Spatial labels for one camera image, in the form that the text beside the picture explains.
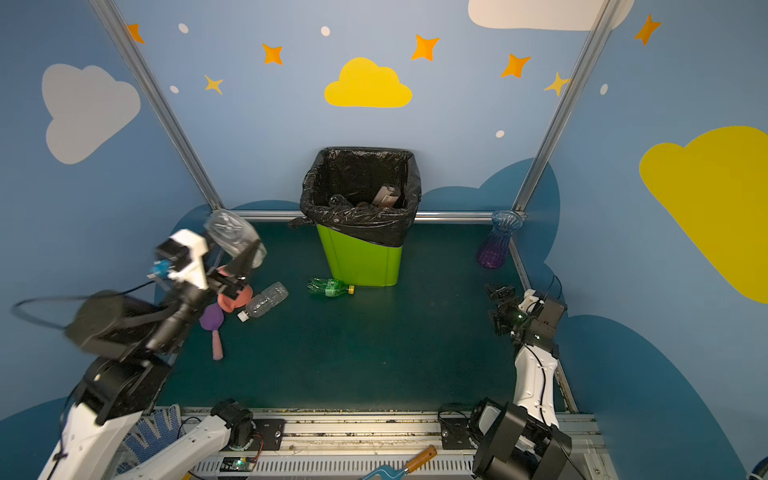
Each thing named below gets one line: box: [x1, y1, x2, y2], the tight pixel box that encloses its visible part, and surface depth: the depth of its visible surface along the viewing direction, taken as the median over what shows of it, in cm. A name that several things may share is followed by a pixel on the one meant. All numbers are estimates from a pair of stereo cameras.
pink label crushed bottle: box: [372, 185, 401, 208], surface depth 100 cm
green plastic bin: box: [316, 224, 403, 287], surface depth 94 cm
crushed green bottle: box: [307, 277, 356, 297], surface depth 102 cm
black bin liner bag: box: [289, 147, 422, 247], surface depth 90 cm
